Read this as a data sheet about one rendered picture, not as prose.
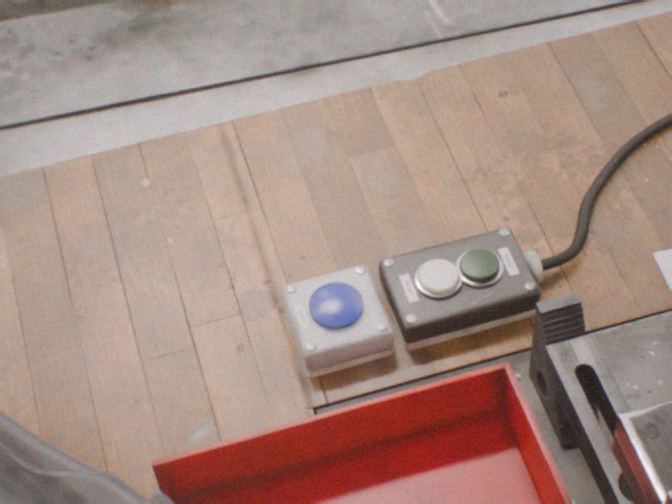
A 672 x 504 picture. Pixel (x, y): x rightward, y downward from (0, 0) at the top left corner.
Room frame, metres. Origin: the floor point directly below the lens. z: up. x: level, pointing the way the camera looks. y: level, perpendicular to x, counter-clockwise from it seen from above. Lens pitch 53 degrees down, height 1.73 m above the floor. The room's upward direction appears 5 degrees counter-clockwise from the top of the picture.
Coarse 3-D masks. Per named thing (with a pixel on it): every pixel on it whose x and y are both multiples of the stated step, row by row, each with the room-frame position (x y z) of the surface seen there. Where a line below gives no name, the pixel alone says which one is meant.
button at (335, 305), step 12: (324, 288) 0.59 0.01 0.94; (336, 288) 0.59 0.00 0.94; (348, 288) 0.58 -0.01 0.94; (312, 300) 0.58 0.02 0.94; (324, 300) 0.58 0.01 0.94; (336, 300) 0.57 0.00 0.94; (348, 300) 0.57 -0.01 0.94; (360, 300) 0.57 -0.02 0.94; (312, 312) 0.57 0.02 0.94; (324, 312) 0.56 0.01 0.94; (336, 312) 0.56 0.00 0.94; (348, 312) 0.56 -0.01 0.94; (360, 312) 0.56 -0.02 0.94; (324, 324) 0.56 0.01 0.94; (336, 324) 0.55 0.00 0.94; (348, 324) 0.56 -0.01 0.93
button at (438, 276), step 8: (424, 264) 0.60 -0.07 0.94; (432, 264) 0.60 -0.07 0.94; (440, 264) 0.60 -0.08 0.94; (448, 264) 0.60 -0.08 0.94; (424, 272) 0.59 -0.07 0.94; (432, 272) 0.59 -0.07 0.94; (440, 272) 0.59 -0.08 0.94; (448, 272) 0.59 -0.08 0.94; (456, 272) 0.59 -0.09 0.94; (424, 280) 0.59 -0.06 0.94; (432, 280) 0.58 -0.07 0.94; (440, 280) 0.58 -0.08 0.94; (448, 280) 0.58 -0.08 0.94; (456, 280) 0.58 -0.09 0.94; (424, 288) 0.58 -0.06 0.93; (432, 288) 0.58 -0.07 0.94; (440, 288) 0.58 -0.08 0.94; (448, 288) 0.58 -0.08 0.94
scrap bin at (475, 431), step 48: (432, 384) 0.48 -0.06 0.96; (480, 384) 0.49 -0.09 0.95; (288, 432) 0.46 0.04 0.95; (336, 432) 0.46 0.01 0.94; (384, 432) 0.47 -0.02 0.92; (432, 432) 0.48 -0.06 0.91; (480, 432) 0.47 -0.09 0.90; (528, 432) 0.44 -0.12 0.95; (192, 480) 0.44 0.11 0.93; (240, 480) 0.45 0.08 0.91; (288, 480) 0.45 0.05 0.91; (336, 480) 0.45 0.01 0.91; (384, 480) 0.44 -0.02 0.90; (432, 480) 0.44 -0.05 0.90; (480, 480) 0.44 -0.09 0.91; (528, 480) 0.43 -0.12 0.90
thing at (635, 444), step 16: (624, 416) 0.34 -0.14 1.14; (640, 416) 0.34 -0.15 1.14; (656, 416) 0.34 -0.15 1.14; (624, 432) 0.33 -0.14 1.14; (640, 432) 0.33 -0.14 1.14; (656, 432) 0.33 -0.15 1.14; (624, 448) 0.33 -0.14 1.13; (640, 448) 0.32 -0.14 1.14; (656, 448) 0.32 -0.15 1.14; (624, 464) 0.33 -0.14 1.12; (640, 464) 0.31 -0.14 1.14; (656, 464) 0.31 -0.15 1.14; (640, 480) 0.31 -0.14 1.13; (656, 480) 0.30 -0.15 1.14; (640, 496) 0.31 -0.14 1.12; (656, 496) 0.30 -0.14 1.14
